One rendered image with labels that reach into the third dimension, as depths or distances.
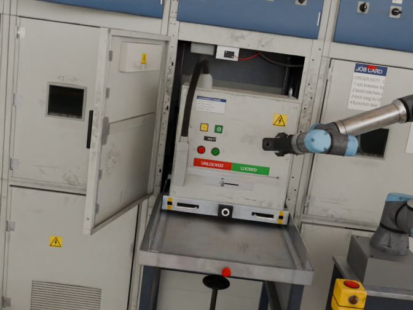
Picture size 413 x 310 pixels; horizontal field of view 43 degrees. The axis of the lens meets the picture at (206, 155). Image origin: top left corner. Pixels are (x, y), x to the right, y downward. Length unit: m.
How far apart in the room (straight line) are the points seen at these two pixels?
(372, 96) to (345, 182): 0.42
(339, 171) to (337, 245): 0.36
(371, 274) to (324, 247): 0.52
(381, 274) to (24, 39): 1.79
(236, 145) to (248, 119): 0.12
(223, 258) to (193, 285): 0.80
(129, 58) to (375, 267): 1.22
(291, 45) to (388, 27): 0.43
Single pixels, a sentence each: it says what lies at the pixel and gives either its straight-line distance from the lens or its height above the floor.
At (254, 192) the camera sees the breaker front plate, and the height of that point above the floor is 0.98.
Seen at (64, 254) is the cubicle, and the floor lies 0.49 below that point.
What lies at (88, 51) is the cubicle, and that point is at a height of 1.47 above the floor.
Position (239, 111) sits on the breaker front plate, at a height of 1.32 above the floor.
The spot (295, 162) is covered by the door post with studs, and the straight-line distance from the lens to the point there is 2.48.
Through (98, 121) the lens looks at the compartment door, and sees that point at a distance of 1.85.
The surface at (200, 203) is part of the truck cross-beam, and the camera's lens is 2.22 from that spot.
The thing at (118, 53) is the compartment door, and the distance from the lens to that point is 1.97.
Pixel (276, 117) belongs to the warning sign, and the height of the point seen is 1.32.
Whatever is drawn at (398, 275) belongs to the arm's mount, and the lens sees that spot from 2.18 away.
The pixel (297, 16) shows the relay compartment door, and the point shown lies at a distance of 2.40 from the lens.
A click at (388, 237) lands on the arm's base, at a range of 2.22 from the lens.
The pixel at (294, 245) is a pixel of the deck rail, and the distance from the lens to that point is 2.11.
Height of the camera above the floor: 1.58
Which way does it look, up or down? 12 degrees down
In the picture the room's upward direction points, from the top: 8 degrees clockwise
